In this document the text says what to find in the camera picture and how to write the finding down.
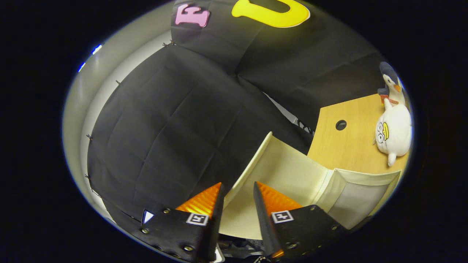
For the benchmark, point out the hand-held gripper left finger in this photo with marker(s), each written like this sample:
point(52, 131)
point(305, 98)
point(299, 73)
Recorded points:
point(214, 226)

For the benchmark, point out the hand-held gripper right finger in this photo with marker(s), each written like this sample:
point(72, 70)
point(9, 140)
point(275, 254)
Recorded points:
point(264, 223)

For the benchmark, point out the beige fabric storage box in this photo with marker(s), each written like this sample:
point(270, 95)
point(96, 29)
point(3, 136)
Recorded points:
point(285, 171)

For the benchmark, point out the white duck plush toy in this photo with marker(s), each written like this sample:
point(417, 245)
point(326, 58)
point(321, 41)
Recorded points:
point(396, 129)

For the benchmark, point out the penguin plush toy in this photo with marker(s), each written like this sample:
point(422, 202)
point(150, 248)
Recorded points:
point(392, 86)

